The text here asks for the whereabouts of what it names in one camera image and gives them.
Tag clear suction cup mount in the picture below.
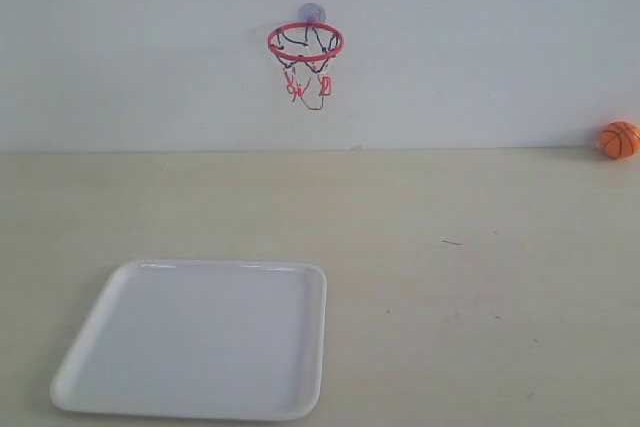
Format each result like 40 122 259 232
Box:
298 3 326 23

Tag red mini basketball hoop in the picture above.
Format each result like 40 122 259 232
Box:
266 21 345 111

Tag white square plastic tray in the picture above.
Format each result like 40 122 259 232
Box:
50 259 327 421

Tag small orange toy basketball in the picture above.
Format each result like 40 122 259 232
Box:
598 121 640 160

